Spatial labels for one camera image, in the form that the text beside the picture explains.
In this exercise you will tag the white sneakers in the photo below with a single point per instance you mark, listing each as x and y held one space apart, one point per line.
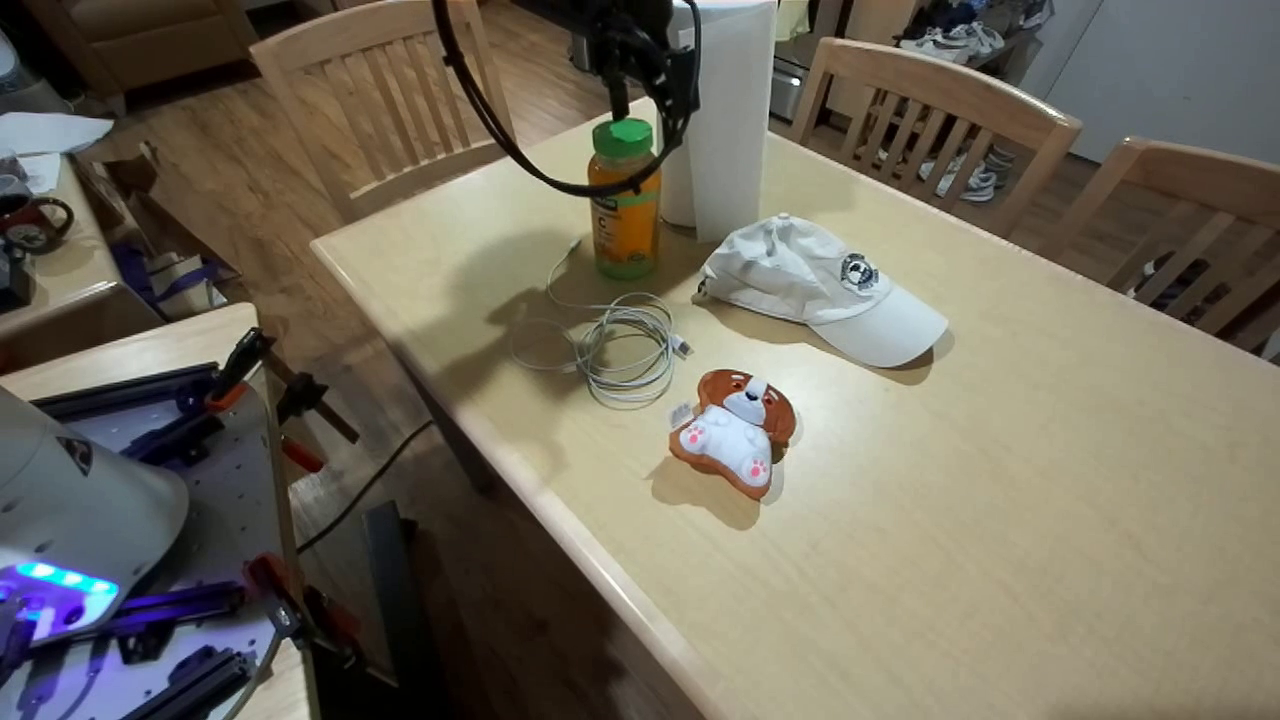
973 186

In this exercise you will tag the green bottle lid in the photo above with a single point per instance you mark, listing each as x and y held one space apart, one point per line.
623 137

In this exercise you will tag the orange juice bottle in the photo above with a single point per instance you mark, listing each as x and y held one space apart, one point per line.
626 222

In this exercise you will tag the wooden chair right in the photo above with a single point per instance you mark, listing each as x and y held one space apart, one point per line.
1209 258

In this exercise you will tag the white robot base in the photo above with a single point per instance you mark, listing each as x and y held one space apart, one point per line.
83 525

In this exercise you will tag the wooden side table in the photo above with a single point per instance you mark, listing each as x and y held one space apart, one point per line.
201 634

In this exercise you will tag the white baseball cap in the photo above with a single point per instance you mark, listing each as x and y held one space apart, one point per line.
803 272

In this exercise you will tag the wooden chair far left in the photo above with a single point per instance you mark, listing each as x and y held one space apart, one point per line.
375 101

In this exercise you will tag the black orange clamp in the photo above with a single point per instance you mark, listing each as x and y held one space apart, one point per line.
211 401

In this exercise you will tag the orange white plush toy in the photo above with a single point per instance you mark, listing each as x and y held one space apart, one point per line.
733 431

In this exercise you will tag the white paper towel roll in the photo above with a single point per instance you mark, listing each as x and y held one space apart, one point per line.
717 173

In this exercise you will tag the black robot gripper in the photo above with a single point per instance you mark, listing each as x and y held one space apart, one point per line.
644 40

